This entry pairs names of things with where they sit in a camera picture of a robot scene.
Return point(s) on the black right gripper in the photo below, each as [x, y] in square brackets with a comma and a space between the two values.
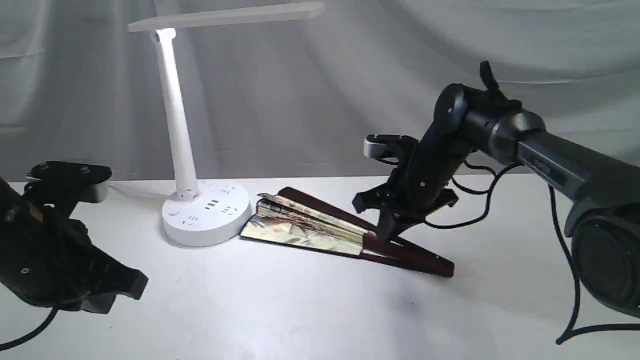
[413, 189]

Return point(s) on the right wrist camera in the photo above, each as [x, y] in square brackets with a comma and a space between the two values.
[389, 148]

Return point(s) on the white desk lamp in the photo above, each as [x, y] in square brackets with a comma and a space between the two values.
[203, 214]

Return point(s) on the painted paper folding fan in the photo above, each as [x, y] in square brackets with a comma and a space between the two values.
[295, 219]

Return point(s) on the grey backdrop curtain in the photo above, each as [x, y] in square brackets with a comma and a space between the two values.
[296, 99]

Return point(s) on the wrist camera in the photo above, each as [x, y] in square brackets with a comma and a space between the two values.
[70, 179]
[389, 148]

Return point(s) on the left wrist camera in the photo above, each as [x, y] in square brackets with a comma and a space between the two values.
[70, 179]

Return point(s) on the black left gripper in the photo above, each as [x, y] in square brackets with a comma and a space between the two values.
[48, 258]

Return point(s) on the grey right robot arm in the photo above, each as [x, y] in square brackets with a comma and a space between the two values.
[602, 224]

